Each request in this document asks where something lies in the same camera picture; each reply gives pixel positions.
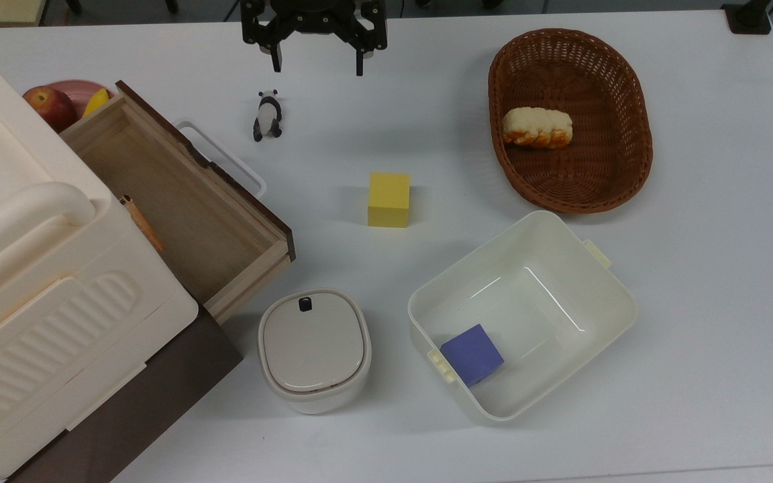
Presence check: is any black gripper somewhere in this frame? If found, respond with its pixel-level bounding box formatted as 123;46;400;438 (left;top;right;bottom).
240;0;388;77

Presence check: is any small panda toy figure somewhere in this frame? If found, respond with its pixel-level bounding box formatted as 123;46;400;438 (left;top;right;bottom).
252;89;284;143

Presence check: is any open wooden drawer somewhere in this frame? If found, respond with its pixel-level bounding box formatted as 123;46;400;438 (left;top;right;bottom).
59;80;297;326

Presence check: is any yellow toy fruit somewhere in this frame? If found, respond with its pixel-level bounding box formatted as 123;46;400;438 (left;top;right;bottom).
82;88;111;119

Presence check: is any toy bread loaf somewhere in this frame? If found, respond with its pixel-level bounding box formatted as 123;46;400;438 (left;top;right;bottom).
501;106;574;150

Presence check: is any dark brown drawer cabinet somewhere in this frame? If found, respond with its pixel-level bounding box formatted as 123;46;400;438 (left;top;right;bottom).
7;307;244;483

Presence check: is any yellow foam block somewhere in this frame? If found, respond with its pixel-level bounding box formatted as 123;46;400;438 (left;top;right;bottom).
367;172;412;229

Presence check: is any pink plate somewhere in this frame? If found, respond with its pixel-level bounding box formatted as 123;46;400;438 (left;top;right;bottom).
46;80;115;120

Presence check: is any red apple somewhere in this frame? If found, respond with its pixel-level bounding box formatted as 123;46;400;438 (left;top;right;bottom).
23;86;79;133

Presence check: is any white lidded container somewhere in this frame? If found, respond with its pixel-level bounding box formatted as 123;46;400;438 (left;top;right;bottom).
257;288;372;415

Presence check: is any brown wicker basket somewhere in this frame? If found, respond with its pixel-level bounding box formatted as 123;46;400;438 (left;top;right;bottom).
487;28;654;215

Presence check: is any white plastic bin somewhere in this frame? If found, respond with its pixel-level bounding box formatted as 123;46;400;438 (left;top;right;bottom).
407;210;639;423

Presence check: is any purple cube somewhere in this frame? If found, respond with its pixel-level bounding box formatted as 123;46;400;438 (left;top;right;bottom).
440;323;505;387

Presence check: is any cream plastic storage box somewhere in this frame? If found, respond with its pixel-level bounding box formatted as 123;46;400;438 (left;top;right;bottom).
0;30;200;481

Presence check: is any black table clamp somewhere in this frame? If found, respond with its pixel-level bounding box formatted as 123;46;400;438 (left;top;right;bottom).
721;0;773;35

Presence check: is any clear plastic loop handle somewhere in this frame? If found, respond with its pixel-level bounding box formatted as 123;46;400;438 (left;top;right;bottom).
173;119;268;199

